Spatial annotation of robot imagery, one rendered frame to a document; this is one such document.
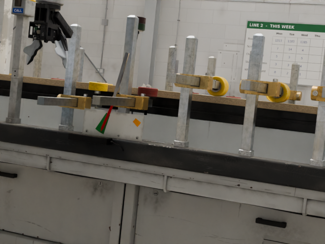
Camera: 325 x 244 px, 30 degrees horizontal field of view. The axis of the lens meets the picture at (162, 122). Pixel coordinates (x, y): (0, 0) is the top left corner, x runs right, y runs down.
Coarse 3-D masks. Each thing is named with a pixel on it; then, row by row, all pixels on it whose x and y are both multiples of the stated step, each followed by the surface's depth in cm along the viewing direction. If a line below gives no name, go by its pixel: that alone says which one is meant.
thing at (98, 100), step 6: (96, 96) 205; (102, 96) 206; (108, 96) 215; (96, 102) 206; (102, 102) 207; (108, 102) 211; (114, 102) 215; (120, 102) 219; (126, 102) 224; (132, 102) 228; (150, 102) 243
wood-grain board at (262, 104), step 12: (48, 84) 271; (60, 84) 269; (84, 84) 264; (168, 96) 249; (192, 96) 245; (204, 96) 243; (216, 96) 241; (276, 108) 232; (288, 108) 230; (300, 108) 228; (312, 108) 226
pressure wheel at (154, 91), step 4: (140, 88) 241; (144, 88) 240; (148, 88) 240; (152, 88) 240; (140, 92) 241; (144, 92) 240; (148, 92) 240; (152, 92) 240; (156, 92) 242; (148, 96) 243; (152, 96) 240; (156, 96) 242; (144, 112) 244
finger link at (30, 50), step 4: (36, 40) 198; (32, 44) 197; (36, 44) 199; (40, 44) 199; (24, 48) 196; (28, 48) 197; (32, 48) 199; (36, 48) 199; (40, 48) 200; (24, 52) 197; (28, 52) 199; (32, 52) 200; (36, 52) 201; (28, 56) 200; (32, 56) 200; (28, 60) 200; (32, 60) 201; (28, 64) 201
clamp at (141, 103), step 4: (112, 96) 234; (116, 96) 234; (120, 96) 232; (124, 96) 232; (128, 96) 231; (132, 96) 230; (136, 96) 230; (140, 96) 229; (136, 100) 230; (140, 100) 229; (144, 100) 229; (136, 104) 230; (140, 104) 229; (144, 104) 230; (132, 108) 231; (136, 108) 230; (140, 108) 229; (144, 108) 230
